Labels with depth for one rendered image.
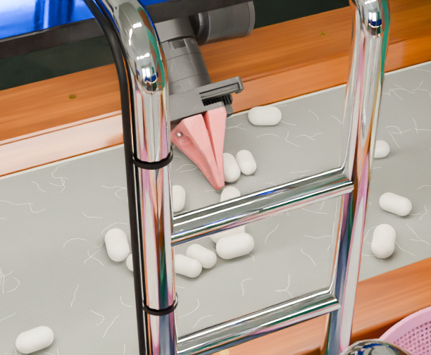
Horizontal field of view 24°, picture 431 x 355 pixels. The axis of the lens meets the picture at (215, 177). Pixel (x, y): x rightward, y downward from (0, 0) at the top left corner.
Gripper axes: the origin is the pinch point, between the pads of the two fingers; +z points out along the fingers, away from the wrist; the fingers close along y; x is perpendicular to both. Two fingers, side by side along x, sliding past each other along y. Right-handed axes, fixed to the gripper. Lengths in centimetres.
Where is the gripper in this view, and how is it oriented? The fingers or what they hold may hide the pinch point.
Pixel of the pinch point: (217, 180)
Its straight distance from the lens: 103.8
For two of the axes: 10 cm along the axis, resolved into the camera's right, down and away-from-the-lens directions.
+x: -2.5, 2.2, 9.4
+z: 3.3, 9.3, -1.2
